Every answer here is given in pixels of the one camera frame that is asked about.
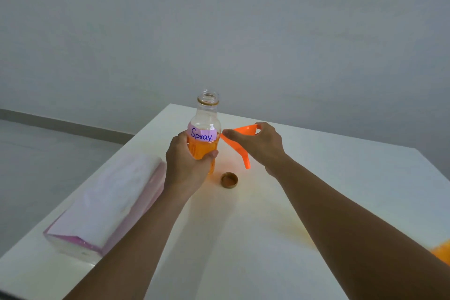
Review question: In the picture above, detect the person's right hand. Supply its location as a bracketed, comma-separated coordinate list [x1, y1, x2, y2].
[222, 122, 289, 178]

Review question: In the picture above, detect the person's left hand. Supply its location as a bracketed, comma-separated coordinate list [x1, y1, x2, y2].
[164, 130, 219, 199]

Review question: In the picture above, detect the orange plastic funnel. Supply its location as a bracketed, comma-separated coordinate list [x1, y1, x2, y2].
[220, 124, 262, 170]

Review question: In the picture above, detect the clear bottle with orange liquid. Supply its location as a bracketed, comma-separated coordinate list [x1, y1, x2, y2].
[187, 89, 222, 175]

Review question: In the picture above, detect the person's left forearm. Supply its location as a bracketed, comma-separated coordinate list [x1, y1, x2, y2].
[63, 185, 192, 300]

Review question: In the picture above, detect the person's right forearm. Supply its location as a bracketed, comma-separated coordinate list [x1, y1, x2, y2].
[271, 156, 450, 300]

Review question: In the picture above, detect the brown bottle cap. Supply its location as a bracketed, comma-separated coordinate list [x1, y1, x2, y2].
[221, 172, 239, 189]

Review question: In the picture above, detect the pink tissue pack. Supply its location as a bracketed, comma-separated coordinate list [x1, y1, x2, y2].
[44, 153, 167, 264]

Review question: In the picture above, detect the orange object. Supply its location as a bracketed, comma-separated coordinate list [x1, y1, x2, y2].
[431, 241, 450, 266]

